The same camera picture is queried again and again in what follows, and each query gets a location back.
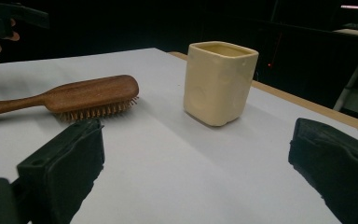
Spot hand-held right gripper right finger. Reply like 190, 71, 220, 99
288, 117, 358, 224

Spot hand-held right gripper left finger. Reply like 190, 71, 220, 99
16, 118, 105, 224

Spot wooden hairbrush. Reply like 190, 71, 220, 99
0, 74, 140, 122

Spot cream square ceramic cup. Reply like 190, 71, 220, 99
183, 40, 259, 127

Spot white metal stand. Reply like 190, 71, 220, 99
333, 47, 358, 120

